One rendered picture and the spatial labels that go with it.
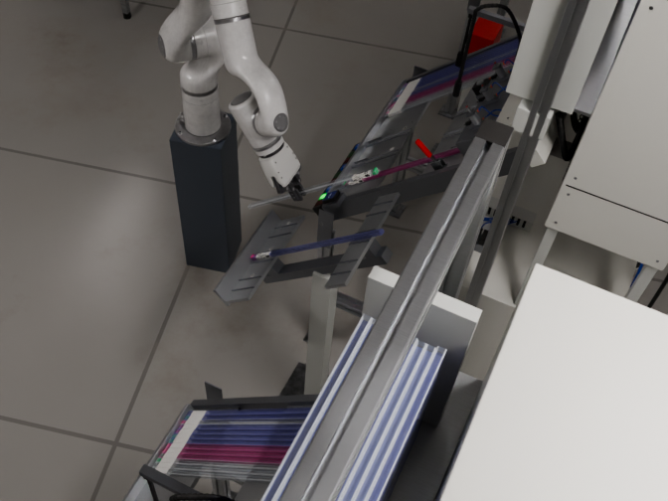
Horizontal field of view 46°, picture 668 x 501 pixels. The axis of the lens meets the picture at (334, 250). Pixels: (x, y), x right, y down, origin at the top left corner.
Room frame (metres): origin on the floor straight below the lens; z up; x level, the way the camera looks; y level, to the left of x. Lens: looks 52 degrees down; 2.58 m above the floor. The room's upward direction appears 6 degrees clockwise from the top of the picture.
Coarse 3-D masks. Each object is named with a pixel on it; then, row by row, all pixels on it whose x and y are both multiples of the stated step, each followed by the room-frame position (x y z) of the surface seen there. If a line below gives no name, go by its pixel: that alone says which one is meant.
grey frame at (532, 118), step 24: (576, 0) 1.39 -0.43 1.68; (576, 24) 1.39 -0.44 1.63; (552, 48) 1.40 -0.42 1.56; (552, 72) 1.40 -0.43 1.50; (552, 96) 1.39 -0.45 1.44; (528, 120) 1.40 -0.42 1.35; (408, 144) 2.25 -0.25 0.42; (528, 144) 1.40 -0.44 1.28; (528, 168) 1.41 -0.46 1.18; (504, 192) 1.40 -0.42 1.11; (504, 216) 1.39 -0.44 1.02; (480, 264) 1.39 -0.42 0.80; (480, 288) 1.39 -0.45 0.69
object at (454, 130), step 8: (472, 96) 1.88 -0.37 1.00; (464, 104) 1.86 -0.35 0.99; (472, 104) 1.83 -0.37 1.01; (456, 112) 1.83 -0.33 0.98; (464, 112) 1.80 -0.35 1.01; (456, 120) 1.78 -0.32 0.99; (464, 120) 1.75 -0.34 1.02; (448, 128) 1.75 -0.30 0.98; (456, 128) 1.73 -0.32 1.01; (448, 136) 1.70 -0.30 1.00; (456, 136) 1.68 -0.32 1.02; (440, 144) 1.68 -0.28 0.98; (448, 144) 1.65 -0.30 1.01; (440, 152) 1.63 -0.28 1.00; (448, 160) 1.56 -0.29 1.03; (456, 160) 1.54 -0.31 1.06; (432, 168) 1.56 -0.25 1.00
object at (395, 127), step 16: (416, 112) 1.98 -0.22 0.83; (384, 128) 1.98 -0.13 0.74; (400, 128) 1.92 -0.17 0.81; (368, 144) 1.90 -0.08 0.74; (384, 144) 1.86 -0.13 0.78; (400, 144) 1.80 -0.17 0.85; (368, 160) 1.80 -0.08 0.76; (384, 160) 1.75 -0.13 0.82; (384, 176) 1.66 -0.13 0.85; (352, 192) 1.64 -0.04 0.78
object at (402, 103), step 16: (496, 48) 2.13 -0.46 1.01; (512, 48) 2.06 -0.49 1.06; (480, 64) 2.07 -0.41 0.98; (512, 64) 1.96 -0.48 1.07; (416, 80) 2.22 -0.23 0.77; (432, 80) 2.14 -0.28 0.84; (448, 80) 2.07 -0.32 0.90; (464, 80) 2.01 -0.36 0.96; (400, 96) 2.15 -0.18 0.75; (416, 96) 2.08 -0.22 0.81; (432, 96) 2.01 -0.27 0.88; (400, 112) 2.03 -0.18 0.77
